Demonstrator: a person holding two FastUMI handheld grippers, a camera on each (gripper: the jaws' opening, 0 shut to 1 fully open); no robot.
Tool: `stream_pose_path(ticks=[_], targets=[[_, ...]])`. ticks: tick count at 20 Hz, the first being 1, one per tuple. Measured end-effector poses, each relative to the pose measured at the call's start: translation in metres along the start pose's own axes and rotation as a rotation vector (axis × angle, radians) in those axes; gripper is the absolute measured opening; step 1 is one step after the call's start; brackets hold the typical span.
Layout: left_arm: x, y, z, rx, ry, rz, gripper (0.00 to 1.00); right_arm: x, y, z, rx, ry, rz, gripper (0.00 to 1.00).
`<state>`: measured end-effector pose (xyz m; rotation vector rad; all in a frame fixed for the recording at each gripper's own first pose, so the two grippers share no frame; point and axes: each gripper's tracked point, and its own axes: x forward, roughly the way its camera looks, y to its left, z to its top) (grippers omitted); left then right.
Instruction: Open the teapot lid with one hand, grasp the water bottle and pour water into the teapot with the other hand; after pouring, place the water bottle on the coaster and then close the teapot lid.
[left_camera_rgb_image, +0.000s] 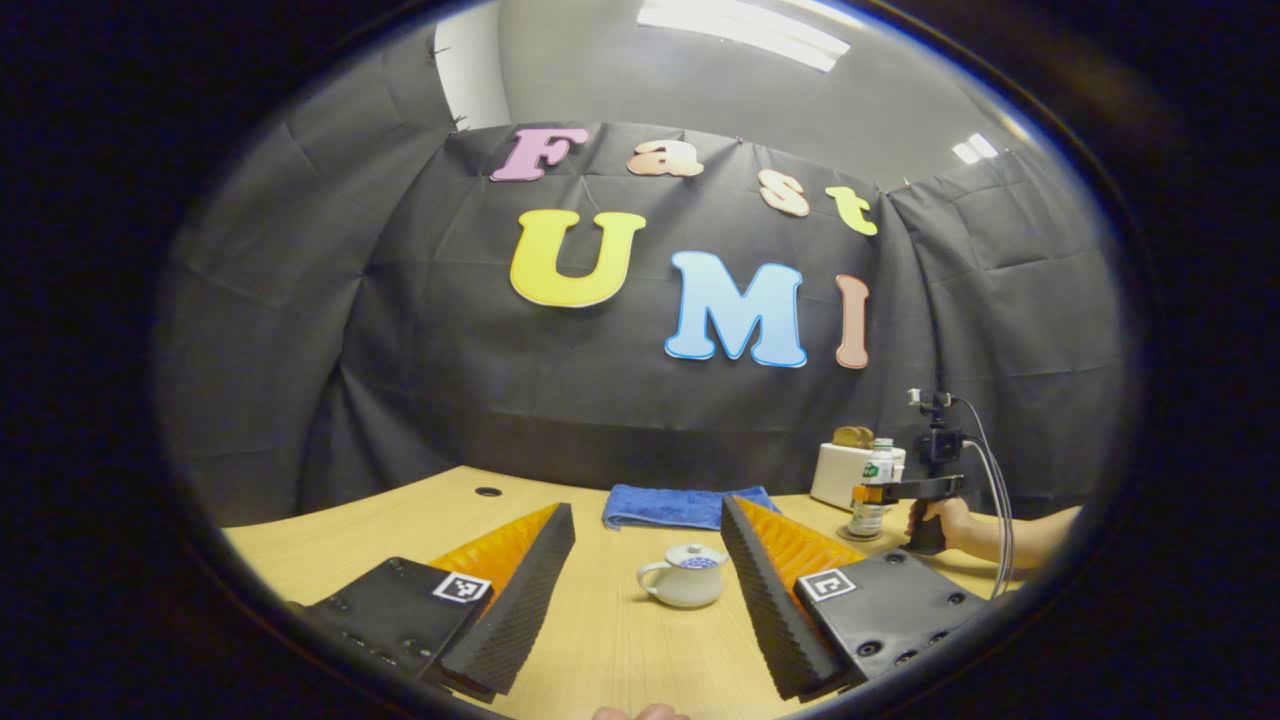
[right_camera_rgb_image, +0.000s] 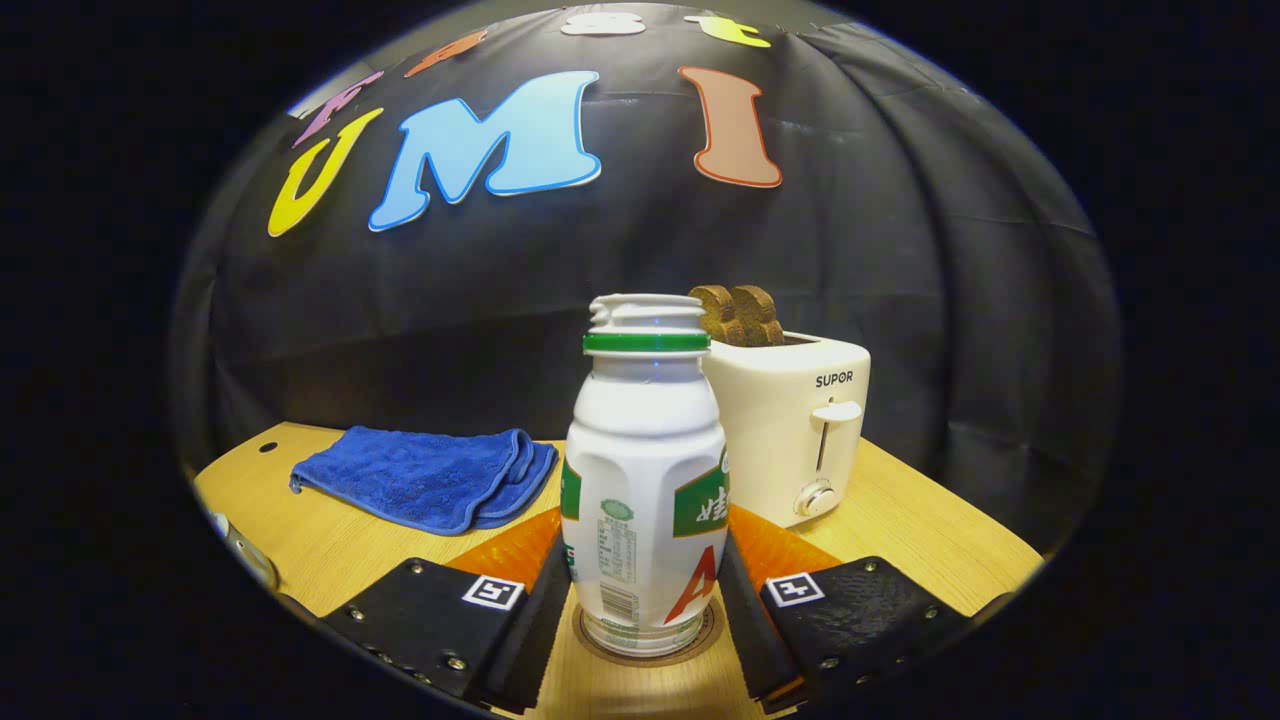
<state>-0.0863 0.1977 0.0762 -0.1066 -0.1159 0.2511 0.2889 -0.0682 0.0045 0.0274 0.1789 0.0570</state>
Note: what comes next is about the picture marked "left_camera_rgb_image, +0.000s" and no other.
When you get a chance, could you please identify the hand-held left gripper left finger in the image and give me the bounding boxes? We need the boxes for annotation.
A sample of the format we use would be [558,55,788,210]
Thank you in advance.
[300,503,577,701]

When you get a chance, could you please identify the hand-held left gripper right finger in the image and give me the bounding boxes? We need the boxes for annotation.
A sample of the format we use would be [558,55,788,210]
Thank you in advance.
[720,495,991,701]

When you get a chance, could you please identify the white water bottle green label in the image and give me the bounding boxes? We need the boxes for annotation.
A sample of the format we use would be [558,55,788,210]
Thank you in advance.
[848,437,896,541]

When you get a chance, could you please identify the white blue-patterned teacup lid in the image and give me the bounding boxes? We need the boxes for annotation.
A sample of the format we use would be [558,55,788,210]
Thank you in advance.
[665,543,729,573]

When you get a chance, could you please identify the white teacup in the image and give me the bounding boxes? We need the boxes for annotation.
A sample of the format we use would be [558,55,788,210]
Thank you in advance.
[637,543,729,609]

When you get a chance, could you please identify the white toaster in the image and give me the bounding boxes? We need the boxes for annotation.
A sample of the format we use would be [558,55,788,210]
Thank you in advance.
[810,443,906,511]

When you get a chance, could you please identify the blue towel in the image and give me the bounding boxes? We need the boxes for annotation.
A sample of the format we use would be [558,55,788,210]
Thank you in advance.
[602,484,781,531]

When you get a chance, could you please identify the black backdrop cloth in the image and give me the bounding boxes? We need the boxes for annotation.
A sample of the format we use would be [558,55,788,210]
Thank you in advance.
[160,20,1126,526]

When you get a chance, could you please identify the long ceiling light panel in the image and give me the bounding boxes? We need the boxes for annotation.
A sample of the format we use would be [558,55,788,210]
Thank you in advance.
[637,0,851,73]

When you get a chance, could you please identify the white cable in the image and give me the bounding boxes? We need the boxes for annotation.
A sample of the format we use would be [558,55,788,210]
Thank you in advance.
[962,438,1006,601]

